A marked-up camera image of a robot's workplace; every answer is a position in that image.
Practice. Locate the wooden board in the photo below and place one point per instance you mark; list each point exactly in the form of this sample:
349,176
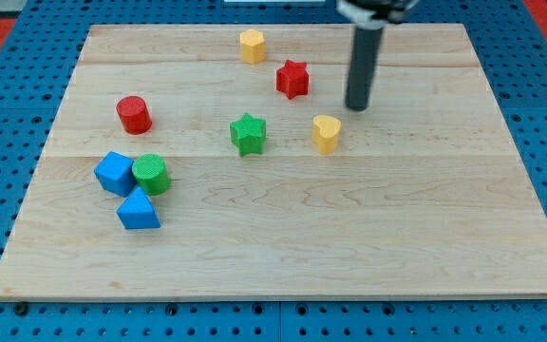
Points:
424,198

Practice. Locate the yellow heart block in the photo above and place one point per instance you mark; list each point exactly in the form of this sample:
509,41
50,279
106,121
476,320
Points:
325,133

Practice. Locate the yellow pentagon block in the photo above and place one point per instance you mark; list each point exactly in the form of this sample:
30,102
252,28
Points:
252,46

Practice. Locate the green star block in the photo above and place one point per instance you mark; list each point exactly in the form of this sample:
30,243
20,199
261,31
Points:
248,134

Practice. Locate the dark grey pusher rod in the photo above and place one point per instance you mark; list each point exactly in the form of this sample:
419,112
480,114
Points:
362,63

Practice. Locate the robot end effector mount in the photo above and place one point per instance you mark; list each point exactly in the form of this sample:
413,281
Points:
375,14

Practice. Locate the green cylinder block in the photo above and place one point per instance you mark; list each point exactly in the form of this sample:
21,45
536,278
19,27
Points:
151,174

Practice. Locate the blue cube block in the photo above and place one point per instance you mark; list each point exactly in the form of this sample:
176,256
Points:
114,173

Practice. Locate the red cylinder block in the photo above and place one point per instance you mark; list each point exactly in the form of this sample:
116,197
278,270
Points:
134,114

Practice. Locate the red star block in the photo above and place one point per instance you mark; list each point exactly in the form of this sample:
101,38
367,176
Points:
293,79

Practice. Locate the blue triangle block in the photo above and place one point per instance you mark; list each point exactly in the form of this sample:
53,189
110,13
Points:
137,211

